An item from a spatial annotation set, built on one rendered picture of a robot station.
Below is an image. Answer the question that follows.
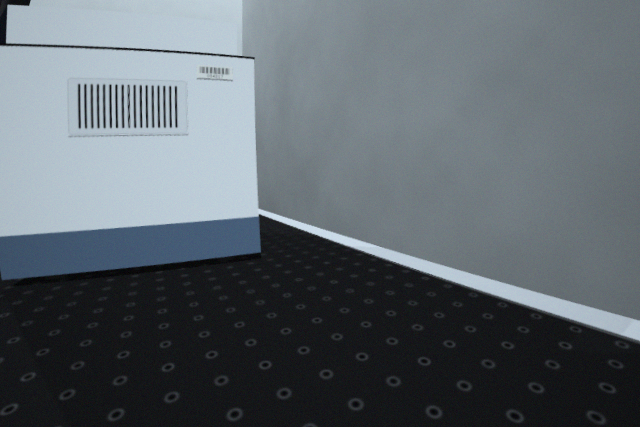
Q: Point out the dark patterned carpet floor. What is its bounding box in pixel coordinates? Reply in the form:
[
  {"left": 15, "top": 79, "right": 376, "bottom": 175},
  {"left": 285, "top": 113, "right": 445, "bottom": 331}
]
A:
[{"left": 0, "top": 214, "right": 640, "bottom": 427}]

